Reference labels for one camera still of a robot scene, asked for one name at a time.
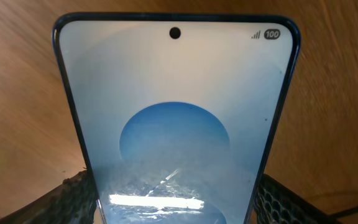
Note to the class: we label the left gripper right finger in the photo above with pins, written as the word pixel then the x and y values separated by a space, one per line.
pixel 276 204

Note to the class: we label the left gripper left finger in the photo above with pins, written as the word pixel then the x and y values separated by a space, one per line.
pixel 72 202

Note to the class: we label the blue Galaxy smartphone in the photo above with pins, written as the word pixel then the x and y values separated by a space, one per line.
pixel 175 113

